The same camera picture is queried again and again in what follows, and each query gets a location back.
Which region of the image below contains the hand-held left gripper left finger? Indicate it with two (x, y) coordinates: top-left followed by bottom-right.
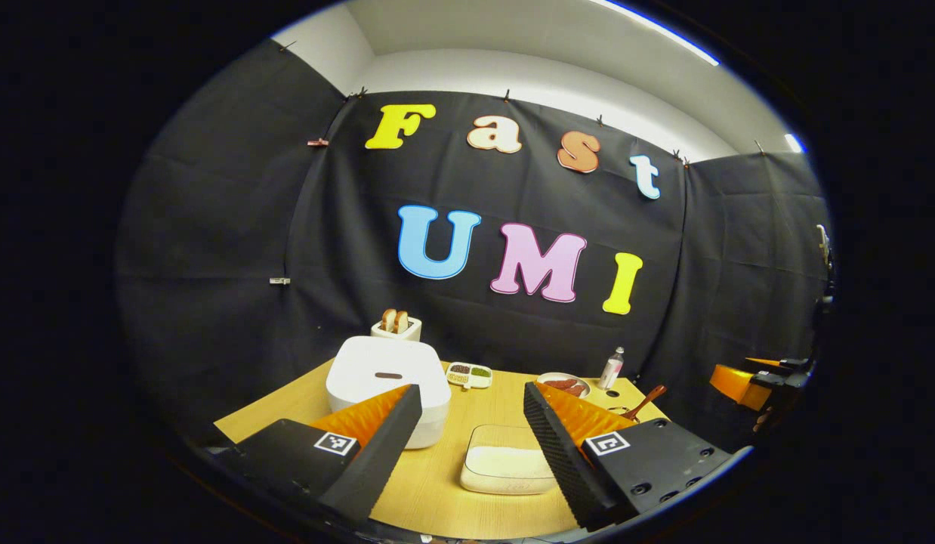
(211, 384), (423, 526)

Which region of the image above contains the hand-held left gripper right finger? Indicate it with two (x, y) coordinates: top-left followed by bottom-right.
(523, 382), (740, 531)

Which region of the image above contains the white tray of rice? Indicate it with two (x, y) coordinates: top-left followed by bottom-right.
(460, 424), (563, 496)

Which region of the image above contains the white rice cooker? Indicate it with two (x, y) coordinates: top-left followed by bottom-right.
(326, 336), (452, 450)

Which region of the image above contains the brown wooden spoon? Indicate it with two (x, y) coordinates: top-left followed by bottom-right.
(621, 385), (668, 422)

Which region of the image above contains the round white plate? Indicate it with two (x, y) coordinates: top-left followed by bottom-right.
(536, 372), (591, 399)

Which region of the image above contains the clear bottle with pink label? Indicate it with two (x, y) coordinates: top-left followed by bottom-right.
(597, 347), (625, 391)

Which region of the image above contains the white divided dish of grains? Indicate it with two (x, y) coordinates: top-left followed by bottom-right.
(446, 362), (493, 390)

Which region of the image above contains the white toaster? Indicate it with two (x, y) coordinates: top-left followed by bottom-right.
(370, 316), (422, 342)

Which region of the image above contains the long ceiling light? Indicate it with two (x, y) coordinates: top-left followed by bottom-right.
(588, 0), (721, 66)

